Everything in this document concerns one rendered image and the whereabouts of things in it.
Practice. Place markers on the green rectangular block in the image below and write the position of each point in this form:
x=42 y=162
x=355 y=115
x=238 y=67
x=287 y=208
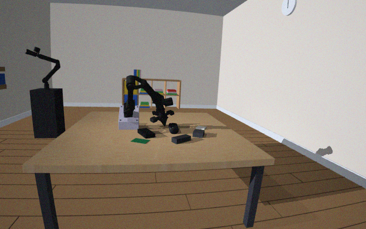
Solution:
x=140 y=140

